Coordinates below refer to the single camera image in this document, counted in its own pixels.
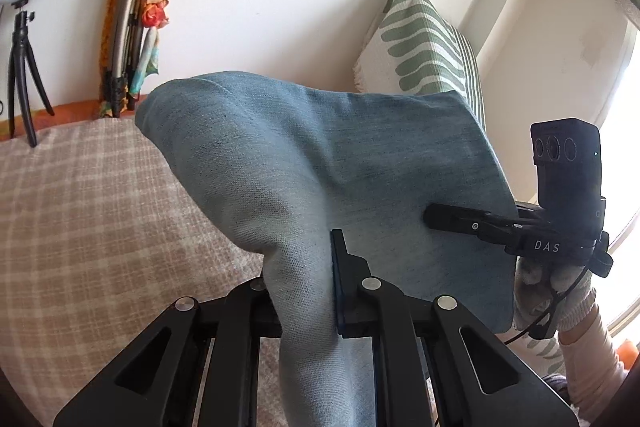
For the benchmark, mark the light blue denim pants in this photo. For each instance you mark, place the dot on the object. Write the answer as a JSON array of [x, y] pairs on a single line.
[[300, 157]]

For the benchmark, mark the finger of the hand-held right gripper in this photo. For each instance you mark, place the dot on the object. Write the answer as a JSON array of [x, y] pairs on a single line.
[[529, 210], [465, 222]]

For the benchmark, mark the person's right forearm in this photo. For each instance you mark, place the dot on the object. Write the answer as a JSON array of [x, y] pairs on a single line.
[[595, 352]]

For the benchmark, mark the folded silver tripod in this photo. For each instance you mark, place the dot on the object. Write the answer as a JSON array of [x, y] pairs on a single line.
[[122, 7]]

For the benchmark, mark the beige checked blanket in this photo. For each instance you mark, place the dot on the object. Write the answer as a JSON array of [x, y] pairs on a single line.
[[100, 207]]

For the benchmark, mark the small black tripod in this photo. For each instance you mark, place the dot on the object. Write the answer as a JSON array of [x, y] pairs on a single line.
[[22, 37]]

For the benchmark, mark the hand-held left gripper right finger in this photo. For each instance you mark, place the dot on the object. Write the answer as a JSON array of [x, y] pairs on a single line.
[[339, 297]]

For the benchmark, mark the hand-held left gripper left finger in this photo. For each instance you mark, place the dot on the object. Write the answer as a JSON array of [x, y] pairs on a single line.
[[250, 309]]

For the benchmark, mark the person's right hand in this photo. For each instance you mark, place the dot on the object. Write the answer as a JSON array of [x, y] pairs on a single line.
[[575, 297]]

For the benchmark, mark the green white patterned cushion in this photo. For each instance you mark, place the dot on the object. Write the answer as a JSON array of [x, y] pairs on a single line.
[[420, 37]]

